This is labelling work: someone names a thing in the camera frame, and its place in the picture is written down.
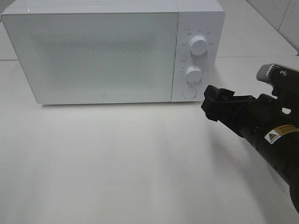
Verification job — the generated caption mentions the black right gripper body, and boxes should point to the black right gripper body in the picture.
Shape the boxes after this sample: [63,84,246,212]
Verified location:
[216,93,299,149]

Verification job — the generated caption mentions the white microwave door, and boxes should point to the white microwave door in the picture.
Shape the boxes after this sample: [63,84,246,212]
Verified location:
[2,13,178,105]

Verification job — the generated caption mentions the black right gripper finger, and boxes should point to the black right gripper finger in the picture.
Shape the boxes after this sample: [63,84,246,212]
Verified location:
[201,97,219,122]
[204,85,235,102]

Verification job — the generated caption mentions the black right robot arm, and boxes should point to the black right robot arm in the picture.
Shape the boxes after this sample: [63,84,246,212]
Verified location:
[201,63,299,209]

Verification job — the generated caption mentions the white microwave oven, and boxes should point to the white microwave oven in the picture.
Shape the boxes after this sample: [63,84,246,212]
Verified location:
[0,0,225,104]

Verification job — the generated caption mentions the white upper power knob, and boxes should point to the white upper power knob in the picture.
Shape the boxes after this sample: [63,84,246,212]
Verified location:
[189,34,208,56]

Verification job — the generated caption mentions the white lower timer knob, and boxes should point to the white lower timer knob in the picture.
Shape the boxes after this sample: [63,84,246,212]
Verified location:
[185,66,203,84]

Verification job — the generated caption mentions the round white door button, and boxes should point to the round white door button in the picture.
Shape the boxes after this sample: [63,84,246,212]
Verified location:
[183,87,197,99]

